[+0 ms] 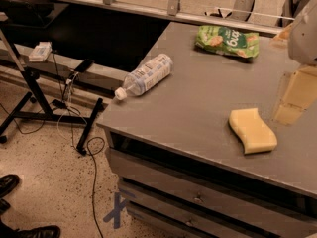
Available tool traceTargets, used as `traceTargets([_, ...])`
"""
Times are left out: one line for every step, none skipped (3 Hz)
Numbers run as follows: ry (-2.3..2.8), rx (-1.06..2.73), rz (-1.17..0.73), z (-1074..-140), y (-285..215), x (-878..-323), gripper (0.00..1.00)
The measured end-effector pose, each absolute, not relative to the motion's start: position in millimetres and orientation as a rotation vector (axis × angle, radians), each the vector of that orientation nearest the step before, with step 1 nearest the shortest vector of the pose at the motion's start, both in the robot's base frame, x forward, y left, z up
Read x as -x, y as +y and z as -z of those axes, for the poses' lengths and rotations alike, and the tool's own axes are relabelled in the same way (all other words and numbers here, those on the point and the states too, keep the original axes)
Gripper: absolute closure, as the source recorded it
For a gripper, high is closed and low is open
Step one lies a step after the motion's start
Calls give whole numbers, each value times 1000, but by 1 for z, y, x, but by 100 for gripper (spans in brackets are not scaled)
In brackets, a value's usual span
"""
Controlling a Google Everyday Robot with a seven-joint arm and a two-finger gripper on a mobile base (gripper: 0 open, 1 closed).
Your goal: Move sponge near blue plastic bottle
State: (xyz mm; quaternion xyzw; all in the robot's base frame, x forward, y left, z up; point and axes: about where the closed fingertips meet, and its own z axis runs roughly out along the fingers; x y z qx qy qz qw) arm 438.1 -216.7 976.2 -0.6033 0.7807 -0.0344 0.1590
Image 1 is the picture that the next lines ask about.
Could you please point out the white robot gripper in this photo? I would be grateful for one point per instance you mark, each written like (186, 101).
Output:
(304, 39)

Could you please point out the yellow sponge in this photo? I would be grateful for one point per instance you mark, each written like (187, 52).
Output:
(252, 130)

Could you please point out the clear plastic water bottle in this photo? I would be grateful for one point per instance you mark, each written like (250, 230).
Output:
(145, 77)

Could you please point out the green snack bag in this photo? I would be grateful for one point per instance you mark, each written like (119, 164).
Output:
(227, 42)

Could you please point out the grey drawer cabinet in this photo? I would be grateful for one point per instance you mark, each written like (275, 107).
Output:
(183, 169)

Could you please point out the blue tape cross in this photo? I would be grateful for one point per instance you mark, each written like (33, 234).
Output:
(119, 204)

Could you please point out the black metal stand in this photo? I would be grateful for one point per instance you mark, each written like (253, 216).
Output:
(36, 93)

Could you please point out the white tissue pack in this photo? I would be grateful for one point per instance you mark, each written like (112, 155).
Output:
(41, 52)

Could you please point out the black shoe lower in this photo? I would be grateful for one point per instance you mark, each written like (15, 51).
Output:
(40, 232)

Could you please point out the metal window rail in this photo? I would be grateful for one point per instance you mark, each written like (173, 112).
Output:
(254, 15)

